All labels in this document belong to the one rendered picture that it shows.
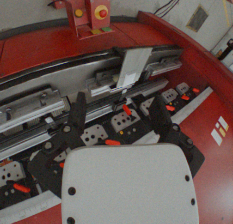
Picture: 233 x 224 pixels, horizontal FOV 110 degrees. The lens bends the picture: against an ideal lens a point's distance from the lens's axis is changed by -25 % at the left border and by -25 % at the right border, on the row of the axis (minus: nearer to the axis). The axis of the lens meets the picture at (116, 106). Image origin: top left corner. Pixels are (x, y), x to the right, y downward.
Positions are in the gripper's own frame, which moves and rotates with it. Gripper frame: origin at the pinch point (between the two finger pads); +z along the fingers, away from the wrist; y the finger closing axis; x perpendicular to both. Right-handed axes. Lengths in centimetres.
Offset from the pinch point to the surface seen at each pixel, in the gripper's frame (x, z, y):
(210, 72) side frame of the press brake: -26, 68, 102
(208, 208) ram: -46, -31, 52
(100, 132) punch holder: -36.4, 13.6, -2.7
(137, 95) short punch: -38, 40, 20
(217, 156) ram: -44, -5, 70
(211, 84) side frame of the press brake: -35, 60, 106
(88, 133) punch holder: -36.2, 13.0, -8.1
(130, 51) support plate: -11.0, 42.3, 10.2
